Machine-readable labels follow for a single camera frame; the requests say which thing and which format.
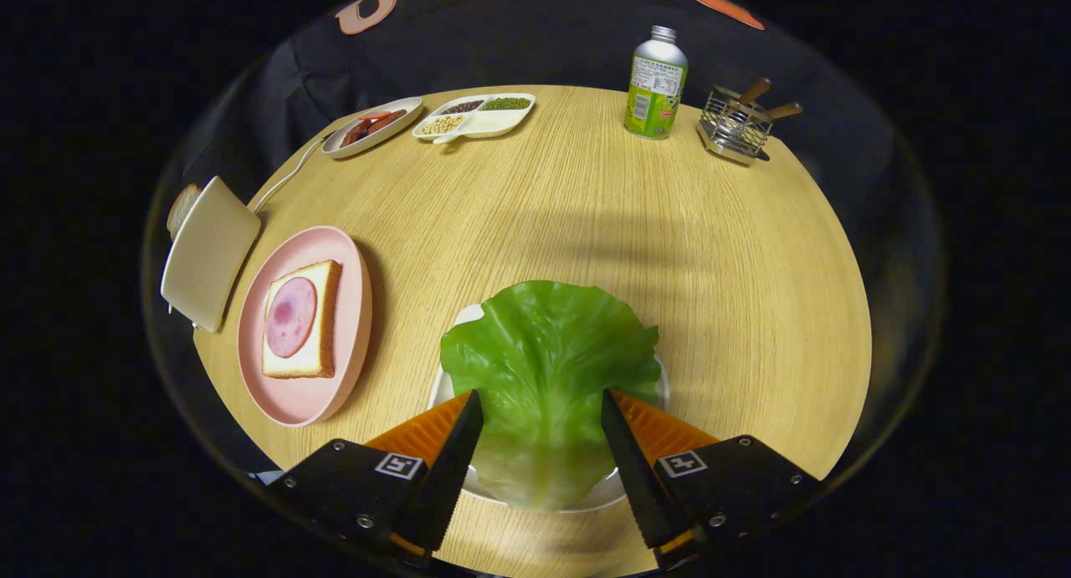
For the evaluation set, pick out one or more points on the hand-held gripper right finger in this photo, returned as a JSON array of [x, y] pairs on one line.
[[640, 478]]

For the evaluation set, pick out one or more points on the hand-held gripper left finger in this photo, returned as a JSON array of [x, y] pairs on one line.
[[443, 478]]

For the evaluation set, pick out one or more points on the green lettuce leaf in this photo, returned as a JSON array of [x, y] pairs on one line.
[[544, 352]]

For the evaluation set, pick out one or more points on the rounded brown-crust bread slice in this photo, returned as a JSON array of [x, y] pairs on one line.
[[181, 210]]

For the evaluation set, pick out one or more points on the small white plate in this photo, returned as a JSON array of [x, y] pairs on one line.
[[439, 390]]

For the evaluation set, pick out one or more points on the pink round plate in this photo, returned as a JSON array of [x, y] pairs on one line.
[[301, 402]]

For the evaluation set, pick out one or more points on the square white bread slice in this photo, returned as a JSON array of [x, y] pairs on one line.
[[325, 327]]

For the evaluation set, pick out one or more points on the pink ham slice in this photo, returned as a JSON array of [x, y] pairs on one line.
[[290, 317]]

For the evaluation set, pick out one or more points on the white toaster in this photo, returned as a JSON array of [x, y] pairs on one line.
[[209, 256]]

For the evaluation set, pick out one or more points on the white round meat plate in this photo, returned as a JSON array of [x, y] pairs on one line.
[[343, 147]]

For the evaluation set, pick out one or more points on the pile of yellow soybeans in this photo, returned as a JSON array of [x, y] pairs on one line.
[[441, 125]]

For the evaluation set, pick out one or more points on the brown meat strip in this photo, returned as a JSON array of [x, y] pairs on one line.
[[355, 133], [387, 122]]

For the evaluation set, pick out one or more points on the white divided dish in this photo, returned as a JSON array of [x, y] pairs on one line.
[[498, 124]]

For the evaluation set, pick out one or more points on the pink sausage slice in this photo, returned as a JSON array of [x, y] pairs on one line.
[[375, 115]]

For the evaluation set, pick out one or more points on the pile of dark beans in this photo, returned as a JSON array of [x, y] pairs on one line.
[[463, 106]]

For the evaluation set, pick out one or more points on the pile of green beans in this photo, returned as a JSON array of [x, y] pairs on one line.
[[505, 104]]

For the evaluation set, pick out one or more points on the green and silver bottle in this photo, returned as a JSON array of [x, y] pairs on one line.
[[655, 93]]

